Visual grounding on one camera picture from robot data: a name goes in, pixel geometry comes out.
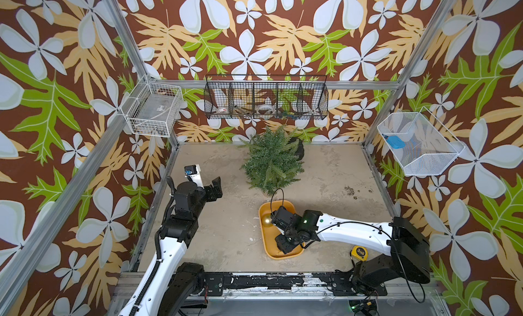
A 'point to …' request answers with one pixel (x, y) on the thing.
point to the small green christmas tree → (272, 164)
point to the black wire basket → (266, 97)
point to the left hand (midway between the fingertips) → (210, 177)
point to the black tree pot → (300, 150)
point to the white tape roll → (265, 109)
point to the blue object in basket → (395, 141)
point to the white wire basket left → (153, 108)
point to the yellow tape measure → (359, 253)
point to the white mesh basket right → (430, 146)
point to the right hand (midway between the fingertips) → (280, 243)
